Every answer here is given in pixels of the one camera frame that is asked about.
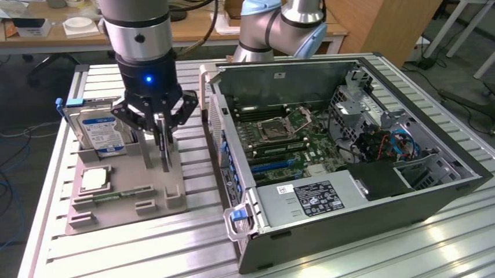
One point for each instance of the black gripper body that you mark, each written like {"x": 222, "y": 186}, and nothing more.
{"x": 148, "y": 84}

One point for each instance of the thin graphics card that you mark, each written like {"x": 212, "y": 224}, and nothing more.
{"x": 167, "y": 157}

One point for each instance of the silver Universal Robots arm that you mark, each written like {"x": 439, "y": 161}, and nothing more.
{"x": 135, "y": 37}

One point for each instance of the hard disk with blue caddy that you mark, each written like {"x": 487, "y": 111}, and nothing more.
{"x": 99, "y": 133}

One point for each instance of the grey parts rack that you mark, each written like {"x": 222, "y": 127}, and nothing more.
{"x": 123, "y": 179}

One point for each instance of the silver CPU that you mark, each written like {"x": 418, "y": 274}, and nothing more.
{"x": 95, "y": 179}

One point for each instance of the CPU socket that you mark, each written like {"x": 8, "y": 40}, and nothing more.
{"x": 274, "y": 128}

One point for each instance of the white paper stack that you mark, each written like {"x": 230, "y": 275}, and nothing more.
{"x": 228, "y": 29}

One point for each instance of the metal socket cover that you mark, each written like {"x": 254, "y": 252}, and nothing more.
{"x": 292, "y": 113}

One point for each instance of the dark RAM stick with stickers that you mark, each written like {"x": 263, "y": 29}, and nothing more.
{"x": 278, "y": 147}

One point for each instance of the wooden desk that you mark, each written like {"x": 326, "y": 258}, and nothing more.
{"x": 53, "y": 42}

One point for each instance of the green RAM stick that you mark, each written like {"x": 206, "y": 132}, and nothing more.
{"x": 112, "y": 197}

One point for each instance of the blue expansion slot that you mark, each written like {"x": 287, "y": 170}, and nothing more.
{"x": 271, "y": 166}

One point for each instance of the brown cardboard box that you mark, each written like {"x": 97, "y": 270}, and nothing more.
{"x": 232, "y": 8}

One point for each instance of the black and white box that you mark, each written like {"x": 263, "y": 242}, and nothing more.
{"x": 32, "y": 30}

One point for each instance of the grey cup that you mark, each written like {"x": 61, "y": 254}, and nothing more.
{"x": 56, "y": 3}

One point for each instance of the green motherboard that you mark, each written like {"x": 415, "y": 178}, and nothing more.
{"x": 320, "y": 150}

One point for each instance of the silver chipset heatsink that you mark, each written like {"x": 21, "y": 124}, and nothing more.
{"x": 318, "y": 171}

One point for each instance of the silver metal disk bay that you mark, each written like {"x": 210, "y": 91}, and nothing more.
{"x": 348, "y": 121}

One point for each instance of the grey power supply with label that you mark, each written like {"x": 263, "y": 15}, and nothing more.
{"x": 278, "y": 208}

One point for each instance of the black plastic shroud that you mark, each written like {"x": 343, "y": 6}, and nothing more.
{"x": 379, "y": 179}

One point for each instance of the wooden cabinet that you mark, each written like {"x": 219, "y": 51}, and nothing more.
{"x": 387, "y": 29}

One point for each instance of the open dark PC case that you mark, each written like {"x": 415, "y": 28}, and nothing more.
{"x": 348, "y": 231}

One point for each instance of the black floor stand base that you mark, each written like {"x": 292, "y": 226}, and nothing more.
{"x": 471, "y": 101}

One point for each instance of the white table frame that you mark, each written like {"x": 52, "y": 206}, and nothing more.
{"x": 452, "y": 47}

